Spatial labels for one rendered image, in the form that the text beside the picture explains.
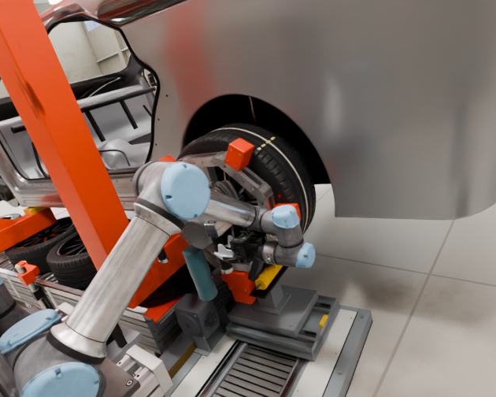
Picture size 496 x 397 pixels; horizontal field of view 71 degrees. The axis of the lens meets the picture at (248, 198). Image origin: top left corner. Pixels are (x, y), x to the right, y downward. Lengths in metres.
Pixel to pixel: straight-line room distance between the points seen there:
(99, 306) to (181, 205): 0.24
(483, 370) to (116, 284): 1.57
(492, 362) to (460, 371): 0.14
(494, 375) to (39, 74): 2.13
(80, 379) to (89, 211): 0.93
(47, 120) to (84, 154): 0.18
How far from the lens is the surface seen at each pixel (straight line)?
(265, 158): 1.34
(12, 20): 1.57
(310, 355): 1.78
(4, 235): 3.50
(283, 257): 1.06
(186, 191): 0.72
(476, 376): 1.88
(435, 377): 1.85
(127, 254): 0.72
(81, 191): 1.55
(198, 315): 1.76
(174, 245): 1.86
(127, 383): 0.96
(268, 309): 1.89
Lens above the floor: 1.42
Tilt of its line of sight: 21 degrees down
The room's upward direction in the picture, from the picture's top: 16 degrees counter-clockwise
